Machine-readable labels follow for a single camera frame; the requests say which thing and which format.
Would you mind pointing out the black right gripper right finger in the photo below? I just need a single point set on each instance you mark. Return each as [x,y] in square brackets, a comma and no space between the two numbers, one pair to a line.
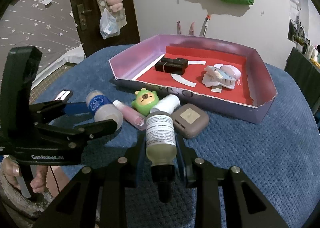
[245,205]

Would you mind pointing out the green bear toy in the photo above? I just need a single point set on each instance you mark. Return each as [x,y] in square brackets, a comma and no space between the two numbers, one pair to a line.
[145,100]

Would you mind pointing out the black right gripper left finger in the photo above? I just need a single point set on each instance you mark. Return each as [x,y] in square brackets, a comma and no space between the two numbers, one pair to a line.
[91,189]

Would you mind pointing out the purple cardboard box tray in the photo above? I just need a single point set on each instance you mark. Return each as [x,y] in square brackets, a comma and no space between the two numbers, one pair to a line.
[253,93]

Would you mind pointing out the brown square compact case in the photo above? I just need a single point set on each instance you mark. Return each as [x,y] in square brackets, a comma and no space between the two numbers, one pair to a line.
[189,120]

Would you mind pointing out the black lipstick box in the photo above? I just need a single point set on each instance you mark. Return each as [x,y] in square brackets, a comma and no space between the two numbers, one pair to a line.
[171,67]

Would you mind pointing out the orange tipped stick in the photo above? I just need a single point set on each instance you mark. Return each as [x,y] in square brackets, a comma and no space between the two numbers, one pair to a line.
[206,24]

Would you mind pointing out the dark cluttered side table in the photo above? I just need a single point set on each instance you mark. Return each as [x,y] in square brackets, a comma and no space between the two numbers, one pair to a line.
[307,77]

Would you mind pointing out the small white pill bottle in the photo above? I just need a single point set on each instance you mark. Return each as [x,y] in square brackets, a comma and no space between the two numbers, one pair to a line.
[168,104]

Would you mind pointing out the clear plastic bag on door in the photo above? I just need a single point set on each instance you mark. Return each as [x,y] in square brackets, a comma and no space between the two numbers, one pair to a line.
[108,25]

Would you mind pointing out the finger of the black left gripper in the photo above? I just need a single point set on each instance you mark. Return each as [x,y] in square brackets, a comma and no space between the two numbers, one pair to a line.
[45,112]
[84,132]

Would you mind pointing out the person's left hand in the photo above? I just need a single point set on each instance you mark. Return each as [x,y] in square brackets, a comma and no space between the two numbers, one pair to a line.
[12,171]

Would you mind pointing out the pink tube white cap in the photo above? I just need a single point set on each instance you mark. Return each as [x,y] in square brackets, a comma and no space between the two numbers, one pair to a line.
[130,115]

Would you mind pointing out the black star nail polish bottle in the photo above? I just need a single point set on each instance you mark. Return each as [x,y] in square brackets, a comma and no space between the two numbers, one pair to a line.
[182,62]

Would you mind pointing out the blue label frosted bottle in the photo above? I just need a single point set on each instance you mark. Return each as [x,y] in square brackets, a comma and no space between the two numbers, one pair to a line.
[102,108]

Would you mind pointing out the clear dropper bottle black cap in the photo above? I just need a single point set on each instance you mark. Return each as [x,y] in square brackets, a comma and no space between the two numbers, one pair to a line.
[161,151]

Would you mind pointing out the cartoon hair claw clip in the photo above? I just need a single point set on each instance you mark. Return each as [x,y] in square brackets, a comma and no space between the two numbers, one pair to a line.
[212,77]

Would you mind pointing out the dark wooden door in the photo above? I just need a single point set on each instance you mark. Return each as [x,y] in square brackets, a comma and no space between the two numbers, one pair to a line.
[87,16]

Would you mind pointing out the pink earbuds case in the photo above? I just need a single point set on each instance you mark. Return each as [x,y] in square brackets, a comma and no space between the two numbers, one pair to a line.
[233,74]

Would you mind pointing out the pink stick behind box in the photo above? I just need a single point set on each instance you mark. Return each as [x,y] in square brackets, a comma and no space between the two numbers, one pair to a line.
[178,25]

